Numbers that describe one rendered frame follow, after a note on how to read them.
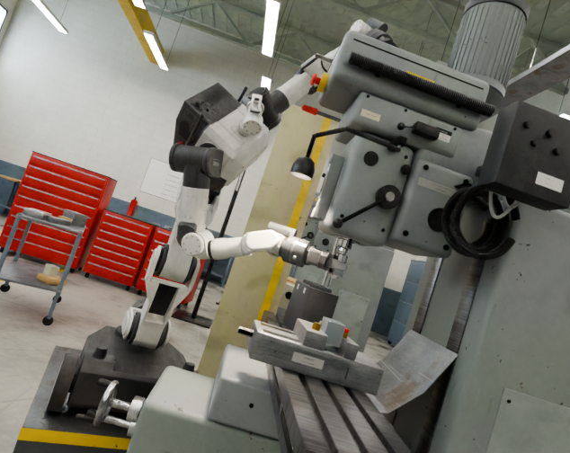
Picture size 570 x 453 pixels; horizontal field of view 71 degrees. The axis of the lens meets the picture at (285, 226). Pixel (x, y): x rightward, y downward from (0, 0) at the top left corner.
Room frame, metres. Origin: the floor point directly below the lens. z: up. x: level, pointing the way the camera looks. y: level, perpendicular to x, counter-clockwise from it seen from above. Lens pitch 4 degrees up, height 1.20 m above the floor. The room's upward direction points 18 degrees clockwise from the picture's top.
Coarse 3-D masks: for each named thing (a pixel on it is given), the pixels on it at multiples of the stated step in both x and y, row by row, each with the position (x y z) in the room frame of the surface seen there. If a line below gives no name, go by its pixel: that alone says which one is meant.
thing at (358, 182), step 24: (360, 144) 1.15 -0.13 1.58; (360, 168) 1.15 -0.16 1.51; (384, 168) 1.16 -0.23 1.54; (336, 192) 1.18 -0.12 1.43; (360, 192) 1.15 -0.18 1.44; (336, 216) 1.15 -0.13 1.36; (360, 216) 1.15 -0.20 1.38; (384, 216) 1.16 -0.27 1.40; (360, 240) 1.18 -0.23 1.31; (384, 240) 1.17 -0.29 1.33
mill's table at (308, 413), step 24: (264, 312) 1.81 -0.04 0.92; (288, 384) 0.91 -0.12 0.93; (312, 384) 0.97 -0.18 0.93; (336, 384) 1.04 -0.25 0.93; (288, 408) 0.82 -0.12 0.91; (312, 408) 0.85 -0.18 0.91; (336, 408) 0.90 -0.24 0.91; (360, 408) 0.94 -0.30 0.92; (288, 432) 0.75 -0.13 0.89; (312, 432) 0.70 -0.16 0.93; (336, 432) 0.73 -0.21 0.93; (360, 432) 0.77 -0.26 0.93; (384, 432) 0.81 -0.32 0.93
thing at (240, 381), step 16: (224, 352) 1.34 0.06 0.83; (240, 352) 1.33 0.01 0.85; (224, 368) 1.14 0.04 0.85; (240, 368) 1.18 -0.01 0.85; (256, 368) 1.23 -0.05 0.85; (224, 384) 1.06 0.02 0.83; (240, 384) 1.07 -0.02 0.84; (256, 384) 1.09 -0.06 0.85; (224, 400) 1.07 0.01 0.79; (240, 400) 1.07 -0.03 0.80; (256, 400) 1.07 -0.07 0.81; (208, 416) 1.07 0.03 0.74; (224, 416) 1.07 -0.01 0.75; (240, 416) 1.07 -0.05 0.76; (256, 416) 1.07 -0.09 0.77; (272, 416) 1.08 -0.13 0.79; (384, 416) 1.17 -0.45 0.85; (256, 432) 1.08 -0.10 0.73; (272, 432) 1.08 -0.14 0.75
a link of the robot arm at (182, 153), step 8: (176, 152) 1.29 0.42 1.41; (184, 152) 1.29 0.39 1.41; (192, 152) 1.28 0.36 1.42; (200, 152) 1.27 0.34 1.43; (176, 160) 1.29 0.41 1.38; (184, 160) 1.29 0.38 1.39; (192, 160) 1.28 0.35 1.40; (200, 160) 1.27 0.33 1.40; (176, 168) 1.32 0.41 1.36; (184, 168) 1.30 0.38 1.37; (192, 168) 1.28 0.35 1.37; (200, 168) 1.28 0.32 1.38; (184, 176) 1.30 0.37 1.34; (192, 176) 1.29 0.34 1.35; (200, 176) 1.29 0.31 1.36; (184, 184) 1.30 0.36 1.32; (192, 184) 1.29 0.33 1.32; (200, 184) 1.30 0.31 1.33; (208, 184) 1.32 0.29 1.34
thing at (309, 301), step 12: (300, 288) 1.61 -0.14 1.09; (312, 288) 1.50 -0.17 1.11; (324, 288) 1.52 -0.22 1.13; (300, 300) 1.56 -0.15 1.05; (312, 300) 1.50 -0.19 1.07; (324, 300) 1.51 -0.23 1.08; (336, 300) 1.52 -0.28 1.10; (288, 312) 1.67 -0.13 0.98; (300, 312) 1.52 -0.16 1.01; (312, 312) 1.50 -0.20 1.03; (324, 312) 1.51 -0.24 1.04; (288, 324) 1.62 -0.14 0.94
